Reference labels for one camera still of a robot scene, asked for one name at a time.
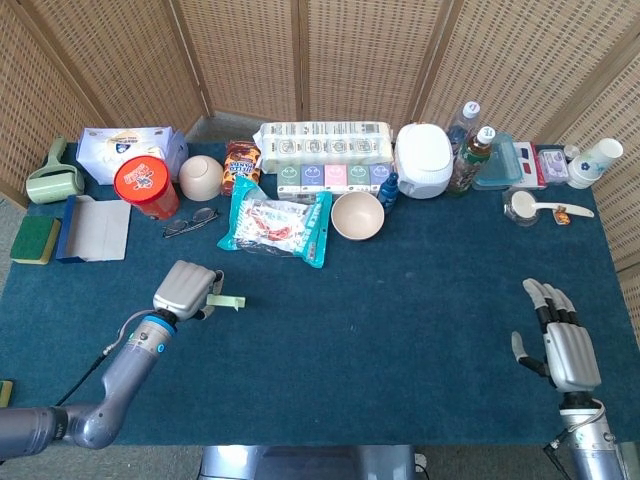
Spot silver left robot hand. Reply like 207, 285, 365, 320
152, 259, 225, 321

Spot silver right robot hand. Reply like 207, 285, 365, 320
510, 278, 603, 394

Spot pale green stick piece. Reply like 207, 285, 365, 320
205, 294, 247, 312

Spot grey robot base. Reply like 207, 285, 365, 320
198, 444, 417, 480

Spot black eyeglasses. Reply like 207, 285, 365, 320
161, 206, 221, 239

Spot blue box grey flap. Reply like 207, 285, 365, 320
55, 194, 133, 264

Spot orange instant noodle cup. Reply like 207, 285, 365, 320
113, 155, 180, 221

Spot upturned beige bowl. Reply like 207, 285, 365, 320
178, 154, 225, 202

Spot teal snack bag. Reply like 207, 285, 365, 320
216, 174, 334, 270

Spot brown cookie packet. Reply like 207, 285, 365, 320
221, 140, 263, 197

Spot small glass bowl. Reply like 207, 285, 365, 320
502, 188, 542, 228

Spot white plastic tissue pack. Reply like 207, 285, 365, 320
75, 126, 190, 186

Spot beige plastic spoon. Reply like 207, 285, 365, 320
510, 191, 596, 220

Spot green small tissue box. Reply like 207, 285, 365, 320
347, 163, 372, 194
276, 164, 303, 196

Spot green lint roller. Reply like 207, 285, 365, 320
25, 137, 86, 205

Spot purple small tissue box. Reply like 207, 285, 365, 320
369, 163, 394, 193
300, 164, 327, 195

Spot blue felt table cover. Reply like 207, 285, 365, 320
0, 142, 640, 447

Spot clear box purple contents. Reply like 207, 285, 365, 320
537, 147, 570, 185

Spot open beige bowl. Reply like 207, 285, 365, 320
331, 191, 386, 242

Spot flower print paper cups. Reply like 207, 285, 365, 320
567, 137, 625, 190

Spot pink small tissue box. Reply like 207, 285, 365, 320
324, 163, 350, 194

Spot red white box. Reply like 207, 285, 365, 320
513, 141, 548, 190

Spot clear container teal lid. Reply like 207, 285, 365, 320
472, 132, 525, 192

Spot white toilet roll pack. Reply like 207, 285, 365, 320
253, 121, 397, 175

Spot green tea bottle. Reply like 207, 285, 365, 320
446, 126, 496, 198

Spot blue spray bottle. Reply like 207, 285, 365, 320
377, 171, 400, 216

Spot white lidded plastic pot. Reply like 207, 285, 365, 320
394, 123, 455, 200

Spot clear water bottle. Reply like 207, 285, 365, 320
446, 100, 482, 151

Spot wicker folding screen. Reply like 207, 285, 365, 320
0, 0, 640, 346

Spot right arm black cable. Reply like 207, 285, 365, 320
544, 399, 609, 452

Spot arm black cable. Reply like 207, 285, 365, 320
544, 399, 609, 452
53, 310, 151, 407

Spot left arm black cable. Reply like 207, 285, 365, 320
53, 310, 151, 407

